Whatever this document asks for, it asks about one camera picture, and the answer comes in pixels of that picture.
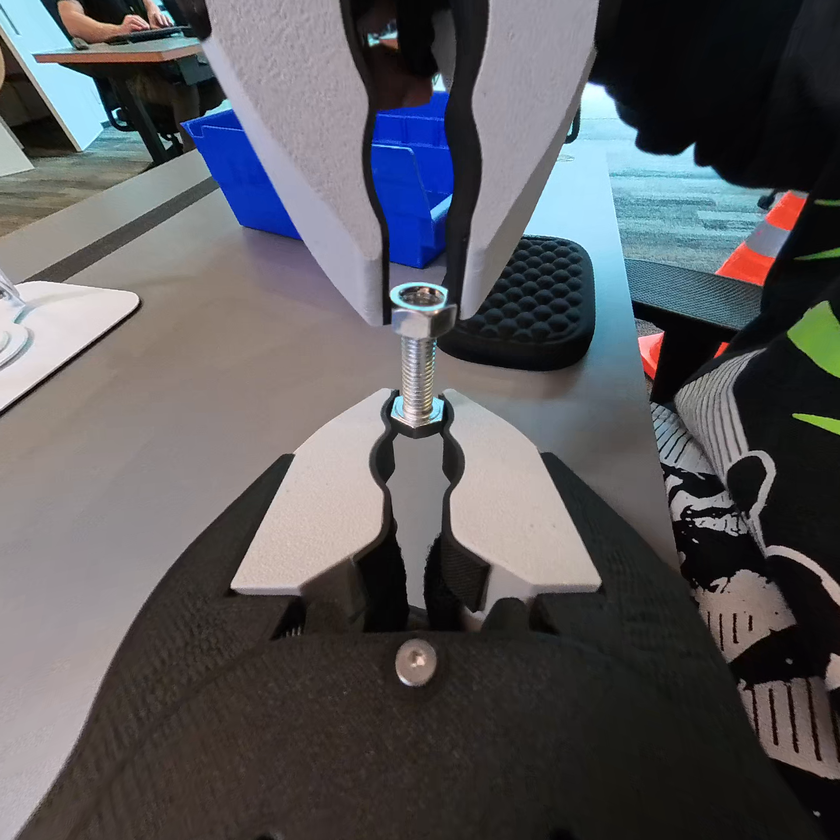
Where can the person's right forearm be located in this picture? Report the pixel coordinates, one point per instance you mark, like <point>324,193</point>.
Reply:
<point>709,85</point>

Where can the blue plastic bin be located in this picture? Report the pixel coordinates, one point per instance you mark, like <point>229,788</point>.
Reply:
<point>407,197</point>

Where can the black white patterned pants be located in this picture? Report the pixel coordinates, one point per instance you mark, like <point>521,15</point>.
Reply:
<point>722,407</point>

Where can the black keyboard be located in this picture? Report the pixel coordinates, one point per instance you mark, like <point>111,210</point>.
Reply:
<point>151,33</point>

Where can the black honeycomb wrist rest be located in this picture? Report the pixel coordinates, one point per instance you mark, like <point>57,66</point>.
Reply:
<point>538,308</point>

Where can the steel hex bolt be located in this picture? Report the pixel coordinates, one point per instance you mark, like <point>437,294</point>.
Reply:
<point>418,367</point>

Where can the white poster stand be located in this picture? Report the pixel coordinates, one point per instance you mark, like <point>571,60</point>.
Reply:
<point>79,328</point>

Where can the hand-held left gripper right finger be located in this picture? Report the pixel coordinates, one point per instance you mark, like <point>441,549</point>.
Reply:
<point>518,512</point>

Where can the wood-topped office desk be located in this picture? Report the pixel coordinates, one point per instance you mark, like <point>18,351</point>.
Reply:
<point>118,52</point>

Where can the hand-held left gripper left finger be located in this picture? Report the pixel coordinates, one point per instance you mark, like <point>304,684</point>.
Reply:
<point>308,512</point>

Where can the black chair armrest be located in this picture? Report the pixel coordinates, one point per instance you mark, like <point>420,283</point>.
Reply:
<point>689,289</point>

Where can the steel hex nut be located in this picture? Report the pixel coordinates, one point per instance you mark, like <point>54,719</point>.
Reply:
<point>420,323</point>

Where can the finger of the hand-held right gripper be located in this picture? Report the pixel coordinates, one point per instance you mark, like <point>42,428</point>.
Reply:
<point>295,118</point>
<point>525,118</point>

